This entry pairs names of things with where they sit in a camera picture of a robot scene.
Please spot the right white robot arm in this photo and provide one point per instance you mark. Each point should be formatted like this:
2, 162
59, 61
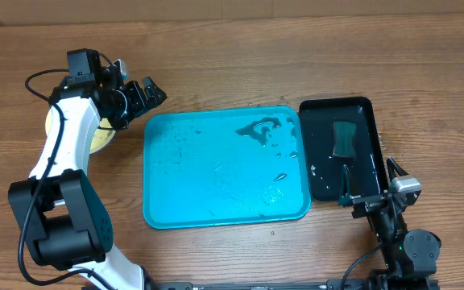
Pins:
410, 256

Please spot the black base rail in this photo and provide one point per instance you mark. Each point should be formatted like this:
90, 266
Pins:
256, 286

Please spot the black water tray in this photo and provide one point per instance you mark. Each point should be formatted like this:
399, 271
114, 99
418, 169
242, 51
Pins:
325, 170

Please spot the teal plastic tray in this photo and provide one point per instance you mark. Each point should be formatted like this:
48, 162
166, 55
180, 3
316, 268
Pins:
224, 167

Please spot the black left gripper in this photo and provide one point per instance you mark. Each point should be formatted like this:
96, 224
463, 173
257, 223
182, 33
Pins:
138, 103

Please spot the green scouring sponge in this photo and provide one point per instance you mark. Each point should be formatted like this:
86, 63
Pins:
344, 135

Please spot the yellow plate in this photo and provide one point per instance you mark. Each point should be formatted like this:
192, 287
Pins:
101, 137

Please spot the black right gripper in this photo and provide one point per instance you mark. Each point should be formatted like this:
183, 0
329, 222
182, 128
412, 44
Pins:
345, 199

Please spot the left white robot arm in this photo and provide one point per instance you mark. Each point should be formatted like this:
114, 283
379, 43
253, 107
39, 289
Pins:
65, 230

